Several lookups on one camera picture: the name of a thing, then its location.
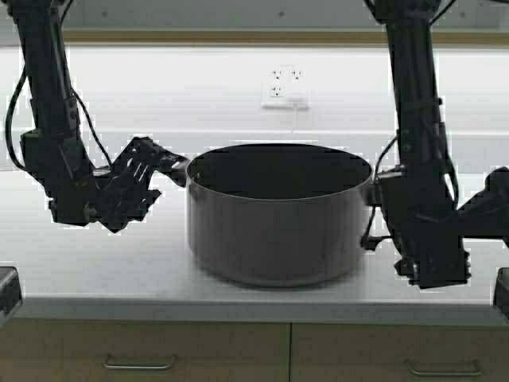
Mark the drawer metal handle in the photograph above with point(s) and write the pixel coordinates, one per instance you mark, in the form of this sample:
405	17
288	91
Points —
465	369
110	363

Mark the left wooden drawer front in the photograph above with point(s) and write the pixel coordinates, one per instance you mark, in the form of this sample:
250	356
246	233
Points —
72	350

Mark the right drawer metal handle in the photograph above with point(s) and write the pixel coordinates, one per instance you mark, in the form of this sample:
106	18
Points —
465	369

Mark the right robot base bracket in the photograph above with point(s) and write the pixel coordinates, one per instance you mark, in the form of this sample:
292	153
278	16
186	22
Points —
501	292

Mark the left drawer metal handle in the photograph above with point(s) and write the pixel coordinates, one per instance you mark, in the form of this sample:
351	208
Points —
110	363

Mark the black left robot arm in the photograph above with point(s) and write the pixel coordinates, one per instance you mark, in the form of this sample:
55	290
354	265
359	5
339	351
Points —
54	153

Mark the white plug adapter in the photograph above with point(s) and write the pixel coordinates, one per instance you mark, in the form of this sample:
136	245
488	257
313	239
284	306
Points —
298	102

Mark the wooden drawer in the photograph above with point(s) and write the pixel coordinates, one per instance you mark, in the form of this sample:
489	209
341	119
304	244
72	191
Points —
72	350
339	352

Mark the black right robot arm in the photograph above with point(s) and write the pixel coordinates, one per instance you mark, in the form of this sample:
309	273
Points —
419	196

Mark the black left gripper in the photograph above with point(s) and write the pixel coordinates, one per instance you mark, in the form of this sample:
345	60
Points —
121	193

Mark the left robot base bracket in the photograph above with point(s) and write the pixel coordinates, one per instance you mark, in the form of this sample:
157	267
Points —
11	294

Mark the right wooden drawer front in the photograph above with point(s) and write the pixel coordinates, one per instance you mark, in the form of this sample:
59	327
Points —
339	352

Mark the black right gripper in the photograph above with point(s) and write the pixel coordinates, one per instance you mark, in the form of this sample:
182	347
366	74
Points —
431	255

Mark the grey pot with black handles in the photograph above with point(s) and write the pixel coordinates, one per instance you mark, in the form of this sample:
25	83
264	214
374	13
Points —
277	214

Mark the white wall outlet plate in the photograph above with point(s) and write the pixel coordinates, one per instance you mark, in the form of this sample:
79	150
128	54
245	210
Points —
283	81

